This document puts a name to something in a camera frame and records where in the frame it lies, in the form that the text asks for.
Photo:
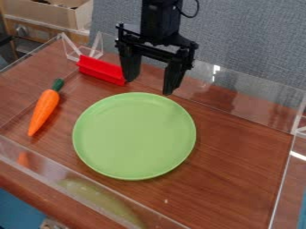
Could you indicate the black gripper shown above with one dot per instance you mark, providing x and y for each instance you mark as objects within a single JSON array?
[{"x": 174, "y": 48}]

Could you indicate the orange toy carrot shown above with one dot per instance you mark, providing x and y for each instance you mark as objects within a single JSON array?
[{"x": 47, "y": 103}]

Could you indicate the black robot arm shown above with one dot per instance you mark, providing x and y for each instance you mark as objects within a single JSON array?
[{"x": 160, "y": 19}]

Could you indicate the red plastic block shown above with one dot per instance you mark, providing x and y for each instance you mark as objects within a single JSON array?
[{"x": 102, "y": 70}]

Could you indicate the green round plate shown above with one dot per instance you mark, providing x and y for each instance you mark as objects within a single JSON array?
[{"x": 134, "y": 136}]

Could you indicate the cardboard box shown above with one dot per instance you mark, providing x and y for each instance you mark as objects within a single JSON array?
[{"x": 71, "y": 14}]

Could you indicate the clear acrylic enclosure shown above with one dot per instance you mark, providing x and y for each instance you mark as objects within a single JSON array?
[{"x": 222, "y": 189}]

